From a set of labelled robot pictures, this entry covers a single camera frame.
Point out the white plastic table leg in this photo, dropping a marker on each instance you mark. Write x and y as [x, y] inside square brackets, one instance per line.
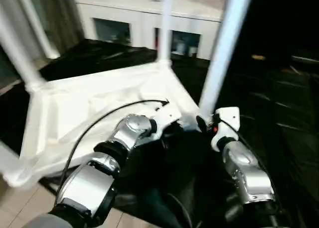
[17, 51]
[165, 26]
[8, 160]
[224, 51]

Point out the white plastic table top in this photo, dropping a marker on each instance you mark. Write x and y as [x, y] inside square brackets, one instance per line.
[74, 101]

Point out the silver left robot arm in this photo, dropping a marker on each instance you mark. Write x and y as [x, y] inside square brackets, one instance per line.
[134, 126]

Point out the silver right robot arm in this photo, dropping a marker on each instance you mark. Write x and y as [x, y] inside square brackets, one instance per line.
[244, 168]

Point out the black plastic mat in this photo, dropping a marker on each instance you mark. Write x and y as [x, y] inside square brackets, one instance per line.
[274, 101]

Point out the white mug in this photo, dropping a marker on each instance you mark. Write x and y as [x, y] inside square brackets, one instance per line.
[192, 51]

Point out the black speaker box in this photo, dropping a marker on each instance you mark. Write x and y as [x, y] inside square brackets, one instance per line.
[269, 21]

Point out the black metal stand leg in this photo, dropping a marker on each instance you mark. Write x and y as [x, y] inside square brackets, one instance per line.
[49, 187]

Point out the white glass-door cabinet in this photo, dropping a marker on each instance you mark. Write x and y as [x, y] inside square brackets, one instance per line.
[119, 6]

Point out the grey curtain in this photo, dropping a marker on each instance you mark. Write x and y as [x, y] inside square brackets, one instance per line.
[64, 14]

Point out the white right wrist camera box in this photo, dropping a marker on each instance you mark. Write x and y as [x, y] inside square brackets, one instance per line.
[226, 116]

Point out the white door frame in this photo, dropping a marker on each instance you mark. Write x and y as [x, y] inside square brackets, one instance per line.
[37, 26]

